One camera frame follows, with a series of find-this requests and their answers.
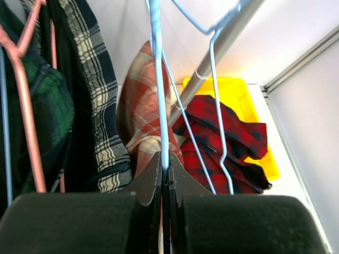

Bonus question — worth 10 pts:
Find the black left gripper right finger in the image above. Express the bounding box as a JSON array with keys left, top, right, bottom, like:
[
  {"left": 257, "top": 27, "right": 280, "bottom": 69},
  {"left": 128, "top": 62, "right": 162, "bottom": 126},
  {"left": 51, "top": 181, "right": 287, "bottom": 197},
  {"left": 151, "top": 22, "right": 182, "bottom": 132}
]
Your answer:
[{"left": 169, "top": 153, "right": 212, "bottom": 207}]

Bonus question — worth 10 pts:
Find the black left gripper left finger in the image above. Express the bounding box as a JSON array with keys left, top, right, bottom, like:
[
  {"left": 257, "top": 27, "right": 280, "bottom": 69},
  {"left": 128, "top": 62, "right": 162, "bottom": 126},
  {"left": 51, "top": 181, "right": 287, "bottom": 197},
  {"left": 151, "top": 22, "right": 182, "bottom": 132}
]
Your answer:
[{"left": 123, "top": 151, "right": 162, "bottom": 206}]

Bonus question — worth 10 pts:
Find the red navy plaid skirt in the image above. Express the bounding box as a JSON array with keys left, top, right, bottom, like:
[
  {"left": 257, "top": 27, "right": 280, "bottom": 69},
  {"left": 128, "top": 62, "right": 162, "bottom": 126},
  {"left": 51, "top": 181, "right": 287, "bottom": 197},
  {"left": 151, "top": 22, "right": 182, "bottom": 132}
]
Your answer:
[{"left": 173, "top": 95, "right": 271, "bottom": 194}]

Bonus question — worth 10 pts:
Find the navy white plaid skirt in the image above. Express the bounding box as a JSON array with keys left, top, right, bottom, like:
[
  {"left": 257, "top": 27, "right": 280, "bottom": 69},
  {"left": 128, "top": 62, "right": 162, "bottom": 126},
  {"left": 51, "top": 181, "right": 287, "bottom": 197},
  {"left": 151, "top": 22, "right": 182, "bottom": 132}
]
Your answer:
[{"left": 21, "top": 0, "right": 133, "bottom": 194}]

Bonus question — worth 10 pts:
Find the rust beige plaid skirt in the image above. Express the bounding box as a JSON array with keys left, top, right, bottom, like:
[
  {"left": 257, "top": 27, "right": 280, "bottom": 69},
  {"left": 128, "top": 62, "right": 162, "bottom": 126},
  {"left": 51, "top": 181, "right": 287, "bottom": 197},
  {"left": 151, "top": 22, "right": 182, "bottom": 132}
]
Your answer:
[{"left": 115, "top": 40, "right": 186, "bottom": 180}]

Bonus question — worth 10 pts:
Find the pink hanger of navy skirt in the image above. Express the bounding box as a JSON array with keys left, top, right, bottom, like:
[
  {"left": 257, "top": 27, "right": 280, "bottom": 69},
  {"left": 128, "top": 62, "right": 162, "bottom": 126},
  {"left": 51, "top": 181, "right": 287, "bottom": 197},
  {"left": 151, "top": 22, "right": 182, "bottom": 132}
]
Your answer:
[{"left": 1, "top": 1, "right": 65, "bottom": 199}]

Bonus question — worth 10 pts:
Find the blue hanger of green skirt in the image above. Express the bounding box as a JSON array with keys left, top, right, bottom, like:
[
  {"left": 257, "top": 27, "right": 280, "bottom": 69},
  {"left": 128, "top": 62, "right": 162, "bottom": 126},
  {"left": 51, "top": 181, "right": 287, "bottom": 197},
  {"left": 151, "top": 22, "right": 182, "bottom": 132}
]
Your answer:
[{"left": 1, "top": 48, "right": 13, "bottom": 207}]

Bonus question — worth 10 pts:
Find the dark green plaid skirt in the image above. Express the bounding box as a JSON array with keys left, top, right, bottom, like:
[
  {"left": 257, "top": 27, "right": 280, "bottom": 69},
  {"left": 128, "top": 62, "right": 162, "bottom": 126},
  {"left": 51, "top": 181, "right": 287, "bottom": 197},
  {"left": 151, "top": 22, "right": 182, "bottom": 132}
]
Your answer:
[{"left": 4, "top": 48, "right": 74, "bottom": 198}]

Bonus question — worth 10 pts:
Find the yellow plastic bin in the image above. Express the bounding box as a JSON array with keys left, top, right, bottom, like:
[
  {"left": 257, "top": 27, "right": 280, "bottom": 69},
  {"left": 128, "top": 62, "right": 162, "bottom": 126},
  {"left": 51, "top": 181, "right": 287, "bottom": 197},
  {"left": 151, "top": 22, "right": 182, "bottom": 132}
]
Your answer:
[{"left": 196, "top": 78, "right": 280, "bottom": 181}]

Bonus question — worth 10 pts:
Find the white metal clothes rack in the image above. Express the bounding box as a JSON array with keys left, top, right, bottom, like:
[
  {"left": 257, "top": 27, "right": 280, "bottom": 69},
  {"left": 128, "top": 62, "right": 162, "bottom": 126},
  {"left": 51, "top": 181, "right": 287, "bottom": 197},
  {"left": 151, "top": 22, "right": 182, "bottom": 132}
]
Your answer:
[{"left": 169, "top": 0, "right": 264, "bottom": 125}]

